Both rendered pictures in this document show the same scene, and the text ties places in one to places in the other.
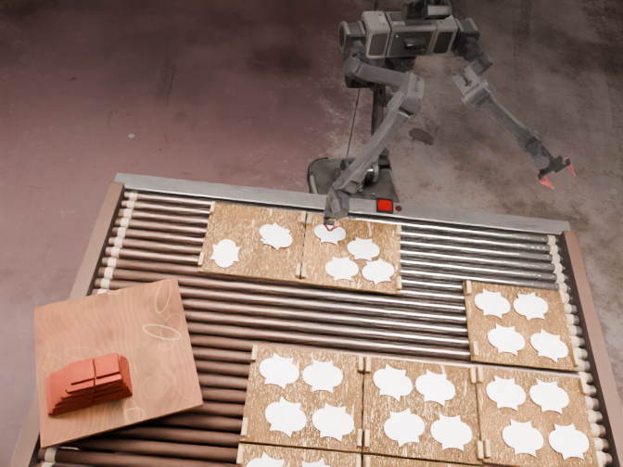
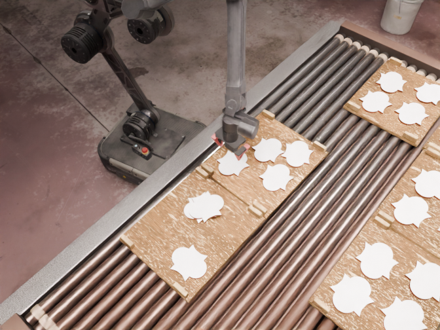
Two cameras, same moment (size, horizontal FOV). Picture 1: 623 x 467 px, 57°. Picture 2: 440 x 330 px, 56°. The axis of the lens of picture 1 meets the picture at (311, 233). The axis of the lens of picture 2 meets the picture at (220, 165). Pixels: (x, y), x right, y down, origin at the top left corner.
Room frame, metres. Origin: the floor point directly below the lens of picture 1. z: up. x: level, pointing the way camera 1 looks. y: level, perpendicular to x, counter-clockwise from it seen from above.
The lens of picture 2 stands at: (0.76, 0.64, 2.30)
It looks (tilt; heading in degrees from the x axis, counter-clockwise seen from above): 54 degrees down; 317
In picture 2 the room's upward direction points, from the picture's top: 2 degrees counter-clockwise
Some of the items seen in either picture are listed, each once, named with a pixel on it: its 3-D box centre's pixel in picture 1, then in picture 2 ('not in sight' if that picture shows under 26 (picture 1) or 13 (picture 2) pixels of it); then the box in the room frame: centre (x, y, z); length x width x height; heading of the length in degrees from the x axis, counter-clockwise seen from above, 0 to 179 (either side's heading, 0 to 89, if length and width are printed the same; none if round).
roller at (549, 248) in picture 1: (344, 227); (230, 150); (1.52, -0.14, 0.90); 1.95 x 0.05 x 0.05; 94
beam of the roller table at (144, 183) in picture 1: (345, 208); (209, 139); (1.64, -0.13, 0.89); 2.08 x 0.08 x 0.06; 94
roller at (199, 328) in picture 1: (340, 342); (343, 226); (0.97, -0.18, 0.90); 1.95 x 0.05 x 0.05; 94
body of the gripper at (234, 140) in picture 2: (334, 204); (230, 133); (1.45, -0.07, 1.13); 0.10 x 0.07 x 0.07; 2
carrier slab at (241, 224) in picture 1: (254, 241); (192, 229); (1.35, 0.23, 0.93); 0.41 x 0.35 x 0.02; 93
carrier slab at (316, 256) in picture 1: (351, 253); (264, 160); (1.37, -0.18, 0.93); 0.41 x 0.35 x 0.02; 93
